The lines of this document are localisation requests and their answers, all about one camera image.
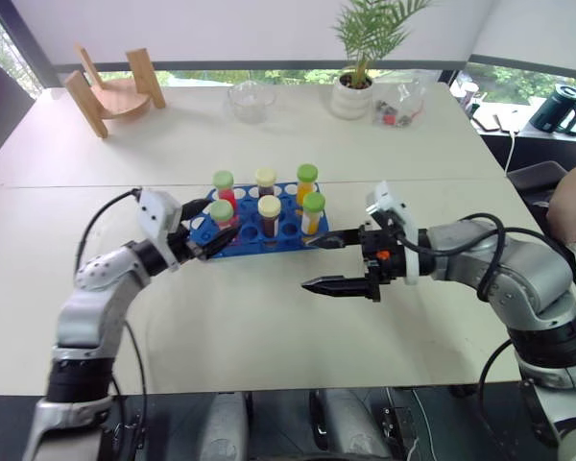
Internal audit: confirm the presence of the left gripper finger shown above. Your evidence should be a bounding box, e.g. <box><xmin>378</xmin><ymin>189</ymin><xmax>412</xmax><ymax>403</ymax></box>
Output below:
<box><xmin>180</xmin><ymin>198</ymin><xmax>209</xmax><ymax>224</ymax></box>
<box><xmin>191</xmin><ymin>225</ymin><xmax>244</xmax><ymax>261</ymax></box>

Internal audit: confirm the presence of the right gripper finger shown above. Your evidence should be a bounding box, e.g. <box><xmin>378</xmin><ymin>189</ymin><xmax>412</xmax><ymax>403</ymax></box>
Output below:
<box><xmin>300</xmin><ymin>275</ymin><xmax>372</xmax><ymax>302</ymax></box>
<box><xmin>304</xmin><ymin>228</ymin><xmax>364</xmax><ymax>251</ymax></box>

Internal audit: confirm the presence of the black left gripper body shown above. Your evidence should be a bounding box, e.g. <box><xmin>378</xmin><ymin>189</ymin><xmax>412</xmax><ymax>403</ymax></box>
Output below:
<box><xmin>166</xmin><ymin>214</ymin><xmax>212</xmax><ymax>266</ymax></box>

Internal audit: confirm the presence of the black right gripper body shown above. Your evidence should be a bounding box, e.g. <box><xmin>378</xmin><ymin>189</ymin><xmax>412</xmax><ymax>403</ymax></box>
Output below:
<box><xmin>357</xmin><ymin>224</ymin><xmax>410</xmax><ymax>304</ymax></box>

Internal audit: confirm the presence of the green-capped red test tube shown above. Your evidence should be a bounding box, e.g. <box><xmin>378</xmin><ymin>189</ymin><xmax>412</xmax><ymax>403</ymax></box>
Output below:
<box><xmin>209</xmin><ymin>199</ymin><xmax>240</xmax><ymax>232</ymax></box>
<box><xmin>211</xmin><ymin>169</ymin><xmax>237</xmax><ymax>206</ymax></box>

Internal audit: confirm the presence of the green-capped orange test tube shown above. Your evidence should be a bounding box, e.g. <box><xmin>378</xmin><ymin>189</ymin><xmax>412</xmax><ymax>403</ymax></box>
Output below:
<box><xmin>295</xmin><ymin>163</ymin><xmax>320</xmax><ymax>204</ymax></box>
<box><xmin>300</xmin><ymin>191</ymin><xmax>327</xmax><ymax>237</ymax></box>

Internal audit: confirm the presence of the blue test tube rack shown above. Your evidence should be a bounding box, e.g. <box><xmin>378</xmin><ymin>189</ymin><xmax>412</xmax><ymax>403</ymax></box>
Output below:
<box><xmin>188</xmin><ymin>181</ymin><xmax>331</xmax><ymax>259</ymax></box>

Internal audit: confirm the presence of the cream-capped dark test tube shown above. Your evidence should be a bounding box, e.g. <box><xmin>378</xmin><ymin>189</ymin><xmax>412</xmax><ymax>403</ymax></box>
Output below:
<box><xmin>254</xmin><ymin>167</ymin><xmax>276</xmax><ymax>199</ymax></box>
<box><xmin>256</xmin><ymin>194</ymin><xmax>283</xmax><ymax>239</ymax></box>

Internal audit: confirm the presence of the clear glass measuring cup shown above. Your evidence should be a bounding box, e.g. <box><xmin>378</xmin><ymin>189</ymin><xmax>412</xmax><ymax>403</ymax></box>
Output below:
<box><xmin>227</xmin><ymin>80</ymin><xmax>278</xmax><ymax>124</ymax></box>

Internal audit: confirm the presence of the wooden stand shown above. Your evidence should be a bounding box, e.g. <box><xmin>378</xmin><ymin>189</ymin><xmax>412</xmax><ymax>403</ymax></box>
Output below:
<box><xmin>63</xmin><ymin>44</ymin><xmax>167</xmax><ymax>140</ymax></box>

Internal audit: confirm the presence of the white ribbed plant pot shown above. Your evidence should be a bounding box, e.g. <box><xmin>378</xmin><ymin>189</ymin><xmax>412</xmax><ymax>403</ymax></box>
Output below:
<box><xmin>329</xmin><ymin>73</ymin><xmax>375</xmax><ymax>121</ymax></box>

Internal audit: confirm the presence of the grey rounded shape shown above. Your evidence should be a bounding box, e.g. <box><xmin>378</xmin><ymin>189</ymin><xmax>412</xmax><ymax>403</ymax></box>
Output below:
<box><xmin>314</xmin><ymin>388</ymin><xmax>391</xmax><ymax>461</ymax></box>
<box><xmin>204</xmin><ymin>391</ymin><xmax>250</xmax><ymax>461</ymax></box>

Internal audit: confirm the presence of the clear plastic bag with parts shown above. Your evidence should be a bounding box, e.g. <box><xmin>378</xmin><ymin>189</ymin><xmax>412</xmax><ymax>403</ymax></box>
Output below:
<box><xmin>371</xmin><ymin>70</ymin><xmax>439</xmax><ymax>129</ymax></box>

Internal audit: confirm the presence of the dark grey chair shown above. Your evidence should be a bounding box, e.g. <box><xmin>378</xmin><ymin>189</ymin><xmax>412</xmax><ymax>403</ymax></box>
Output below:
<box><xmin>506</xmin><ymin>160</ymin><xmax>573</xmax><ymax>217</ymax></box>

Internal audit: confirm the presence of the white cup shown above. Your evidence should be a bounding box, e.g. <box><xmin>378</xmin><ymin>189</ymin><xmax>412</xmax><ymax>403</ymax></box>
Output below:
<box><xmin>452</xmin><ymin>79</ymin><xmax>482</xmax><ymax>112</ymax></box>

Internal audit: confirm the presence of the green palm plant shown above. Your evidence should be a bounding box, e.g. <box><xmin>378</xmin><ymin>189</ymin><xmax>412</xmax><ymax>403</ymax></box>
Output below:
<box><xmin>332</xmin><ymin>0</ymin><xmax>434</xmax><ymax>90</ymax></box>

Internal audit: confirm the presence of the dark green electric kettle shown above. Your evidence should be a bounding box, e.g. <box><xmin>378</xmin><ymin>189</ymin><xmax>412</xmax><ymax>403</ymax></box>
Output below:
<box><xmin>529</xmin><ymin>83</ymin><xmax>576</xmax><ymax>136</ymax></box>

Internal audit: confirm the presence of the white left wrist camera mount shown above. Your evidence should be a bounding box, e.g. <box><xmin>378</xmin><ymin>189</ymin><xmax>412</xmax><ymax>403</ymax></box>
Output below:
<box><xmin>135</xmin><ymin>187</ymin><xmax>184</xmax><ymax>273</ymax></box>

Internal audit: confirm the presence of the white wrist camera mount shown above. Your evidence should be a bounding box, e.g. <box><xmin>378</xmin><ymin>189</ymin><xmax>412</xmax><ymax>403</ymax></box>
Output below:
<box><xmin>364</xmin><ymin>181</ymin><xmax>421</xmax><ymax>286</ymax></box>
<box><xmin>135</xmin><ymin>187</ymin><xmax>184</xmax><ymax>273</ymax></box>

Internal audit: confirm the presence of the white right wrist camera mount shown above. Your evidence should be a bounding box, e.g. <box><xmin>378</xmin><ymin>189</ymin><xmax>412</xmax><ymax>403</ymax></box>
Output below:
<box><xmin>364</xmin><ymin>181</ymin><xmax>421</xmax><ymax>286</ymax></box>

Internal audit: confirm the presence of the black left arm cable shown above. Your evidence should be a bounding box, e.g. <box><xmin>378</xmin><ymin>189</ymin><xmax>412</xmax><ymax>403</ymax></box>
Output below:
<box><xmin>74</xmin><ymin>187</ymin><xmax>149</xmax><ymax>452</ymax></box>

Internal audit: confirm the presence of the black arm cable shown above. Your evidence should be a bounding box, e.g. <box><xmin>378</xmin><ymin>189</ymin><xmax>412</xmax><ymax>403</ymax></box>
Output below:
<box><xmin>74</xmin><ymin>187</ymin><xmax>149</xmax><ymax>452</ymax></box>
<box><xmin>391</xmin><ymin>212</ymin><xmax>576</xmax><ymax>402</ymax></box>

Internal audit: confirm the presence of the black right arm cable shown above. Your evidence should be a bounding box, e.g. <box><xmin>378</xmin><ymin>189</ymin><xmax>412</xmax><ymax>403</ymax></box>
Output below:
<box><xmin>391</xmin><ymin>212</ymin><xmax>576</xmax><ymax>402</ymax></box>

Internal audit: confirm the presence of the white power cable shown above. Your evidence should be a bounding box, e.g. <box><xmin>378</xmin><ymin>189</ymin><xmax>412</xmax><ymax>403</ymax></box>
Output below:
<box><xmin>503</xmin><ymin>128</ymin><xmax>518</xmax><ymax>175</ymax></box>

